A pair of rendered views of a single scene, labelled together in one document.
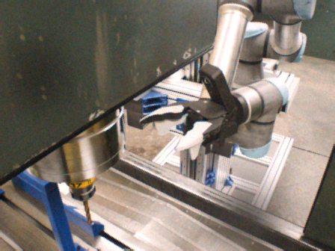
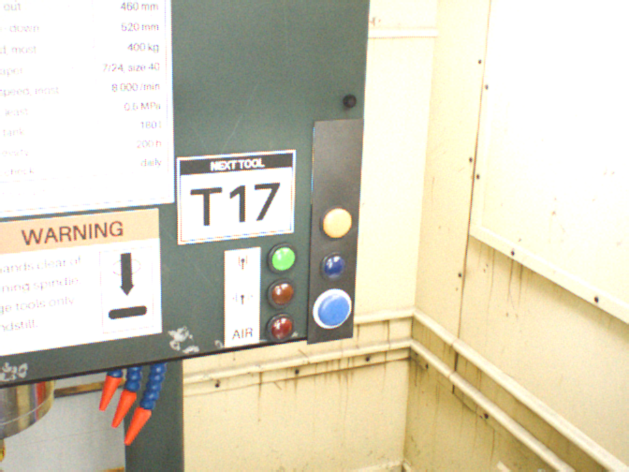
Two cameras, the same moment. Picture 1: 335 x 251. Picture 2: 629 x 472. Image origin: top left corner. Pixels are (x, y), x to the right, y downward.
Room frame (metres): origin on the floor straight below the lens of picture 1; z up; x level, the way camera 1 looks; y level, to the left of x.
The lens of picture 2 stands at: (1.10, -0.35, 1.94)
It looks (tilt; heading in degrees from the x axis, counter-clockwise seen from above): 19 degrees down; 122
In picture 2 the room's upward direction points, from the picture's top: 2 degrees clockwise
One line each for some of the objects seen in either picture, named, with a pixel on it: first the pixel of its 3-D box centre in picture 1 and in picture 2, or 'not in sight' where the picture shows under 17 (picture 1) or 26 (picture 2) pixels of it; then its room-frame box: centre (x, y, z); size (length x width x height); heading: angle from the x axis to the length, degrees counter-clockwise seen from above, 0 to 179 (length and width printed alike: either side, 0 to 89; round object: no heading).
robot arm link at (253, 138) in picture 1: (250, 131); not in sight; (0.68, -0.20, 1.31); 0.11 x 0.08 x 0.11; 68
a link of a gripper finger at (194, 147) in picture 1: (193, 146); not in sight; (0.48, -0.04, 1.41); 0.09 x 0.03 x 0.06; 152
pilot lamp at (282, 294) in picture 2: not in sight; (282, 293); (0.71, 0.23, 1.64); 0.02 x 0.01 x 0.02; 56
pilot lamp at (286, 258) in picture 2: not in sight; (283, 258); (0.71, 0.23, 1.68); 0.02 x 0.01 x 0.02; 56
